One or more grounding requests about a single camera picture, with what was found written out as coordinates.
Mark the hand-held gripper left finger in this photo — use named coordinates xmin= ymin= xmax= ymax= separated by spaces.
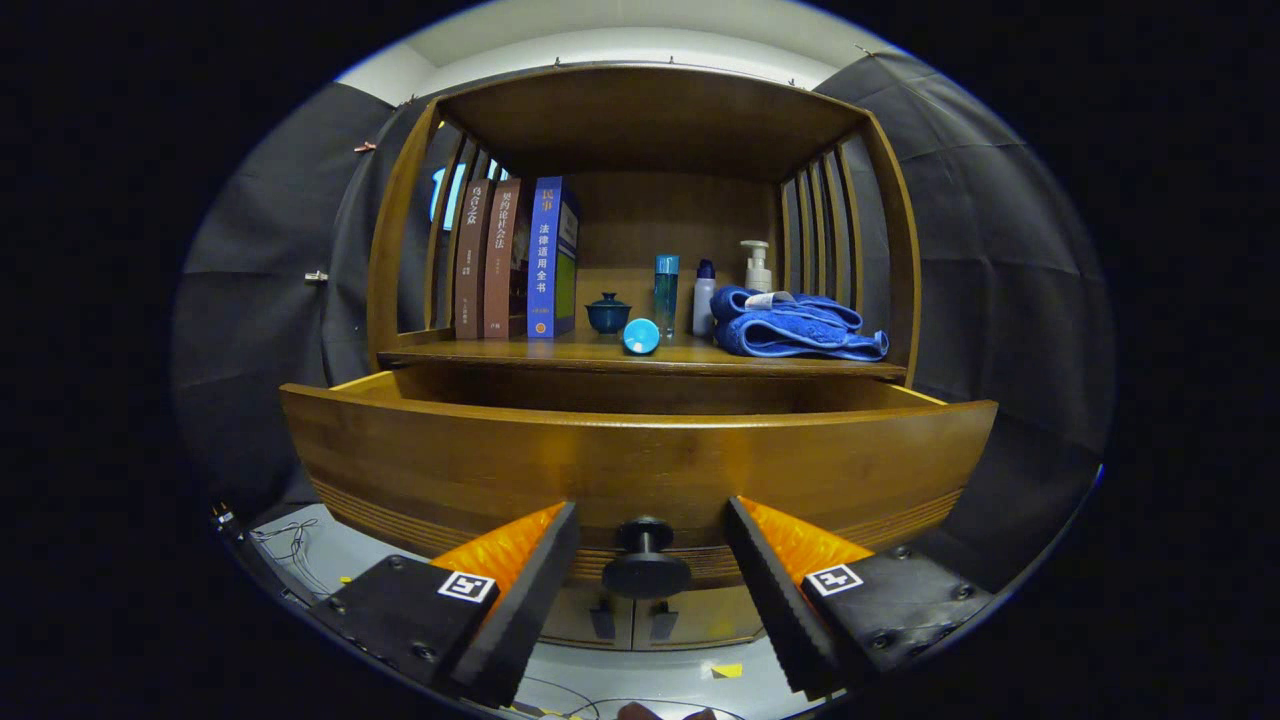
xmin=308 ymin=500 xmax=581 ymax=709

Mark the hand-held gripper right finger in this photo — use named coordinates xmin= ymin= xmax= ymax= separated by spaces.
xmin=724 ymin=495 xmax=998 ymax=698

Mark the wooden drawer with black knob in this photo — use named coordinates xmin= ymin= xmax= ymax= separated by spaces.
xmin=280 ymin=370 xmax=999 ymax=601

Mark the wooden cabinet door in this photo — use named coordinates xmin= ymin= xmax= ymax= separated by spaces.
xmin=632 ymin=585 xmax=766 ymax=649
xmin=540 ymin=585 xmax=636 ymax=651

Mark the wooden countertop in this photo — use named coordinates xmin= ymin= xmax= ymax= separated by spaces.
xmin=378 ymin=330 xmax=909 ymax=381

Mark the wooden cabinet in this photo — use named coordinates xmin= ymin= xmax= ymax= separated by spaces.
xmin=280 ymin=62 xmax=1001 ymax=653

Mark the blue towel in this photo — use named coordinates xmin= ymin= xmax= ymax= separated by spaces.
xmin=710 ymin=285 xmax=891 ymax=362

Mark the teal lidded cup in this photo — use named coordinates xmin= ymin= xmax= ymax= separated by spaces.
xmin=585 ymin=292 xmax=633 ymax=335

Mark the white bottle with dark cap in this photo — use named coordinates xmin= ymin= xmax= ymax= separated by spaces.
xmin=692 ymin=259 xmax=718 ymax=338

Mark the teal glass bottle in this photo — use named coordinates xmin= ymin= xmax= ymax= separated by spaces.
xmin=654 ymin=254 xmax=681 ymax=338

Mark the reddish brown book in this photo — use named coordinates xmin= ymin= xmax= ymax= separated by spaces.
xmin=483 ymin=178 xmax=531 ymax=339

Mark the blue book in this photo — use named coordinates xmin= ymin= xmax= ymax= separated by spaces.
xmin=527 ymin=176 xmax=581 ymax=339

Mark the dark brown book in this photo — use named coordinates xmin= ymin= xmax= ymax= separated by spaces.
xmin=454 ymin=178 xmax=496 ymax=341

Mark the black backdrop cloth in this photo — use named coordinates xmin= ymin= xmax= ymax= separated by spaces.
xmin=170 ymin=50 xmax=1116 ymax=591

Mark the thin floor cable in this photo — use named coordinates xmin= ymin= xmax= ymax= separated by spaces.
xmin=510 ymin=675 xmax=746 ymax=720

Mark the tangled white floor cable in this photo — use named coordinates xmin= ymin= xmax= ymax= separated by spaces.
xmin=248 ymin=516 xmax=333 ymax=597

